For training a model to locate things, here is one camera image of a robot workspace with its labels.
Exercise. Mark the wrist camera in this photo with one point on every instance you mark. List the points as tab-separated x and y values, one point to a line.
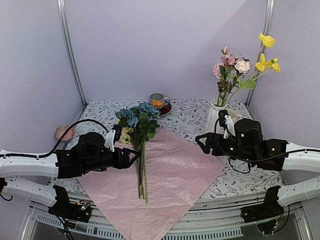
112	137
226	122

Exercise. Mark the dark red saucer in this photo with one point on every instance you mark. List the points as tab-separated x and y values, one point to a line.
166	109

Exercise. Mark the floral patterned tablecloth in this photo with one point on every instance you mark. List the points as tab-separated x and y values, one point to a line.
187	119

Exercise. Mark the front aluminium rail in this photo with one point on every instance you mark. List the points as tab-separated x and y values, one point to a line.
206	220

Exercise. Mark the striped grey cup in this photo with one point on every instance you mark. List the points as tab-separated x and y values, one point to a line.
158	100

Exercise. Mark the artificial flower bouquet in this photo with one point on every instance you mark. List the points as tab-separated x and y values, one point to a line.
140	124

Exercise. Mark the left aluminium frame post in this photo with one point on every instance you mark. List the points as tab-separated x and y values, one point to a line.
61	7

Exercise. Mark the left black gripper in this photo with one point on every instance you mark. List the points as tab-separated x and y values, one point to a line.
125	163

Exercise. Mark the red patterned bowl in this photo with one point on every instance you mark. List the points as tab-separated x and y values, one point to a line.
64	133

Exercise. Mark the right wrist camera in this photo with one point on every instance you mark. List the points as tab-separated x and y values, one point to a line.
226	122

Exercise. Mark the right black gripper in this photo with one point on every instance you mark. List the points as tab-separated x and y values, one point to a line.
211	137

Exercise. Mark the cream mug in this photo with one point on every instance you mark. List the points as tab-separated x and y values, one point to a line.
234	115

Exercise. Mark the yellow poppy flower stem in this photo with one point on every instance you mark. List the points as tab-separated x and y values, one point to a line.
261	65

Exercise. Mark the pink rose flower stem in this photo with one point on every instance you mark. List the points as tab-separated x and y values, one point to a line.
225	72

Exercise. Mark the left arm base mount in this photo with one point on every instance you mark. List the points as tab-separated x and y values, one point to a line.
80	211

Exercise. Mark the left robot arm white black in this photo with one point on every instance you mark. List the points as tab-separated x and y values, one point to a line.
15	166

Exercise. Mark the purple pink wrapping paper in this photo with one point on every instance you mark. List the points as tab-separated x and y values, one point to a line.
178	173

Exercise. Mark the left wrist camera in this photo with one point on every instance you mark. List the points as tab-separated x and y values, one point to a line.
112	137

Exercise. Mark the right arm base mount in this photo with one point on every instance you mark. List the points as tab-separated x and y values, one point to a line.
267	214

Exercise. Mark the white ribbed vase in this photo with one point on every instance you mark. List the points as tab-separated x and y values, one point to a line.
212	116

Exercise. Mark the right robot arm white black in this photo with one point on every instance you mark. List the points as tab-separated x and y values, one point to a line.
301	158

